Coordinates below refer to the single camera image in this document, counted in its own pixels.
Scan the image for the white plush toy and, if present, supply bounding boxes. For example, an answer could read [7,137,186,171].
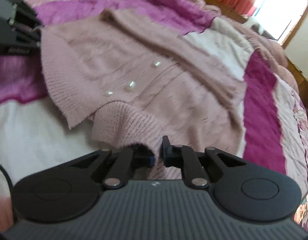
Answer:
[243,17,264,35]

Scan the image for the pink crumpled duvet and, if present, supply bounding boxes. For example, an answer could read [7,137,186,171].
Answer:
[124,0,301,93]

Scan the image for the magenta white patchwork blanket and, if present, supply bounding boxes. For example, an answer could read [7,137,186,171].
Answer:
[0,0,308,232]

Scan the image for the pink knit cardigan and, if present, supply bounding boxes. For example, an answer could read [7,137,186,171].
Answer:
[41,9,246,179]

